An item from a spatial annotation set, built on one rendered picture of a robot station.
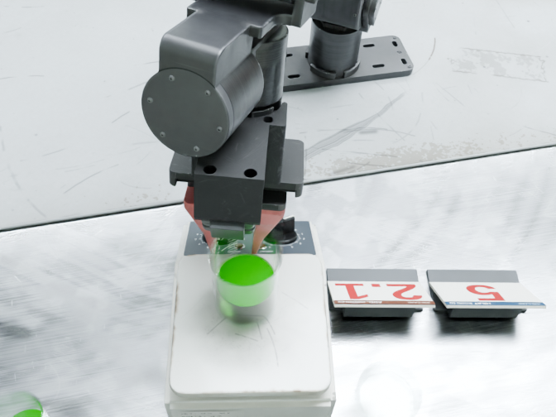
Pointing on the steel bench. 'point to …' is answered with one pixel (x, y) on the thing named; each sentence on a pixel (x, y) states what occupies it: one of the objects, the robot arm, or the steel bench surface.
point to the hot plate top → (251, 337)
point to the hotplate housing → (268, 407)
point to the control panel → (304, 246)
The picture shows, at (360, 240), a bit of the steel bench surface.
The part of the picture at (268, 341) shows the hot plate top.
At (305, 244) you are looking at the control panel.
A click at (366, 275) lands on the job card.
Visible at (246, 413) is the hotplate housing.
